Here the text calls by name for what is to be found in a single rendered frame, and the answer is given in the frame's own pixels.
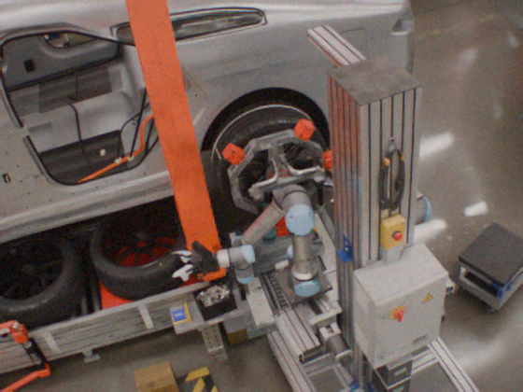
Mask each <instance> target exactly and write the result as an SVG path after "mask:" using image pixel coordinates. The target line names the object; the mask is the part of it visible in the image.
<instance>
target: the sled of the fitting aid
mask: <svg viewBox="0 0 523 392"><path fill-rule="evenodd" d="M312 233H313V234H314V236H315V238H316V243H315V244H312V246H313V257H316V256H319V255H322V254H325V245H324V244H323V242H322V240H321V238H320V236H319V234H318V231H317V229H316V227H314V229H313V230H312ZM287 259H288V256H287V252H285V253H282V254H278V255H275V256H272V257H270V258H266V259H261V260H257V261H258V265H259V273H264V272H268V271H271V270H273V269H275V268H276V264H278V263H280V262H282V261H285V260H287Z"/></svg>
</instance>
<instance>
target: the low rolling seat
mask: <svg viewBox="0 0 523 392"><path fill-rule="evenodd" d="M453 282H456V283H457V284H458V285H459V287H458V291H457V294H458V295H461V294H462V292H463V291H464V289H465V290H468V291H470V292H471V293H472V294H473V295H475V296H476V297H477V298H478V299H481V300H483V301H484V302H485V303H487V304H488V306H486V311H487V313H488V314H492V313H494V312H496V311H497V310H498V311H499V309H500V308H501V307H502V306H503V305H504V304H505V303H506V301H507V299H508V298H509V297H510V296H511V295H512V294H513V293H514V292H515V290H516V289H517V288H519V287H520V286H521V284H523V238H522V237H520V236H519V235H516V234H514V233H513V232H511V231H509V230H508V229H506V228H505V227H504V226H502V225H500V224H497V223H496V222H492V224H491V225H490V226H488V227H486V228H485V230H484V231H483V232H482V233H481V234H480V235H478V236H477V237H476V239H475V240H474V241H473V242H472V243H471V244H470V245H468V247H467V248H466V249H465V250H464V251H463V252H462V253H461V254H460V255H459V256H458V259H457V262H456V266H455V271H454V277H453Z"/></svg>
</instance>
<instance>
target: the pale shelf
mask: <svg viewBox="0 0 523 392"><path fill-rule="evenodd" d="M233 294H234V296H235V302H236V306H237V309H235V310H233V311H231V312H229V313H227V314H225V315H222V316H217V317H215V318H212V319H210V320H208V321H205V322H204V320H203V318H202V315H201V313H200V311H199V310H198V308H197V306H196V303H195V301H194V302H191V303H188V304H187V307H188V310H189V314H190V318H191V323H190V321H189V319H188V321H187V322H184V323H181V324H175V323H174V327H175V331H176V334H179V333H182V332H186V331H188V330H191V329H199V328H202V327H205V326H208V325H211V324H214V323H218V322H220V321H223V320H225V319H228V318H235V317H238V316H240V315H245V314H249V313H251V309H250V306H249V304H248V301H247V300H246V301H241V298H240V293H239V288H236V289H233ZM182 308H184V309H185V311H186V308H185V304H181V305H179V306H176V307H173V308H170V312H171V315H172V312H174V311H175V310H178V309H182ZM186 313H187V311H186Z"/></svg>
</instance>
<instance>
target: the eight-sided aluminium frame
mask: <svg viewBox="0 0 523 392"><path fill-rule="evenodd" d="M289 142H293V143H295V144H297V145H299V146H300V147H303V148H305V149H309V150H311V151H312V152H313V153H314V154H315V155H316V156H318V158H319V159H320V161H321V163H322V164H323V168H324V160H323V155H324V154H323V150H322V148H321V146H320V145H319V144H318V143H317V142H314V141H312V140H310V139H308V141H304V140H302V139H299V138H298V136H297V134H296V132H295V131H293V130H291V129H289V130H285V131H283V132H280V133H273V134H270V135H266V136H263V137H260V138H255V139H253V140H251V141H250V142H249V143H247V146H246V147H245V148H244V150H243V152H244V154H245V158H244V159H243V160H242V161H241V163H240V164H239V165H235V164H232V165H231V166H230V168H229V169H228V176H229V179H230V184H231V189H232V196H233V201H234V203H235V205H236V206H238V207H239V208H243V209H245V210H248V211H249V212H252V213H254V214H257V215H258V210H257V206H256V205H255V203H254V202H253V201H251V200H249V199H247V198H244V197H242V196H241V193H240V188H239V183H238V176H239V175H240V173H241V172H242V171H243V170H244V168H245V167H246V166H247V164H248V163H249V162H250V161H251V159H252V158H253V157H254V156H255V154H256V153H257V152H258V151H260V150H263V149H267V148H268V147H276V146H278V145H281V144H282V145H283V144H286V143H289ZM304 189H305V190H306V191H307V193H308V195H309V198H310V197H311V195H312V194H313V193H314V192H315V191H316V190H317V189H316V187H315V185H314V183H313V181H312V180H311V179H310V180H309V181H308V182H307V183H306V184H305V185H304Z"/></svg>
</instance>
